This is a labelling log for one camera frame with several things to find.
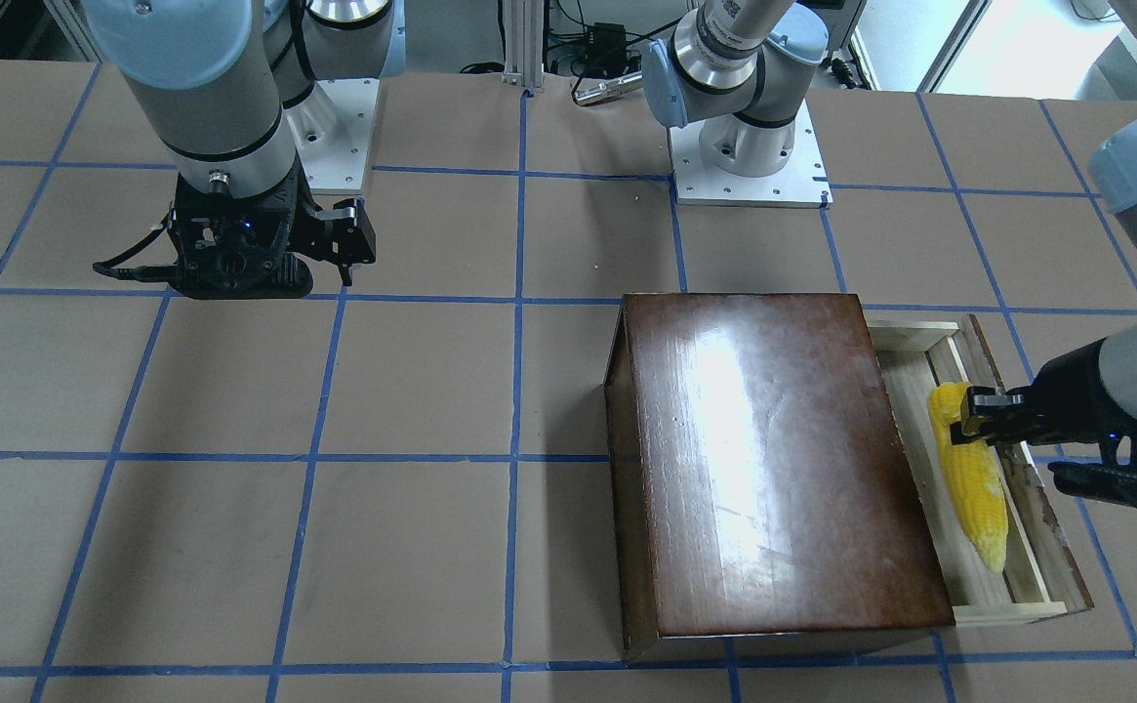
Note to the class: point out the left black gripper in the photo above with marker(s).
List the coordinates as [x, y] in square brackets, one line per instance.
[1066, 390]

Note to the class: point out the light wooden drawer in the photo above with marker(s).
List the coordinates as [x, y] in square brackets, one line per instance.
[1041, 579]

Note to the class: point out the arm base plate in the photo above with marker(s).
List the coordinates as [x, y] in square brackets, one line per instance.
[334, 129]
[726, 162]

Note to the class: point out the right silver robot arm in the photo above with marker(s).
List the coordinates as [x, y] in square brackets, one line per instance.
[268, 171]

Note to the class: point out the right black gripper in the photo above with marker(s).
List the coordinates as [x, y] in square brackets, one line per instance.
[342, 234]

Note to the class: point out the yellow corn cob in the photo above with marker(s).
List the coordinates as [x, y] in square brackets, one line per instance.
[973, 479]

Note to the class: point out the dark wooden drawer cabinet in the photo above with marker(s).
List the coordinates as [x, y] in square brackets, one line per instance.
[761, 490]

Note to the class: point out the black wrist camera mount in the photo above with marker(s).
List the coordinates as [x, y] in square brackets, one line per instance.
[1112, 480]

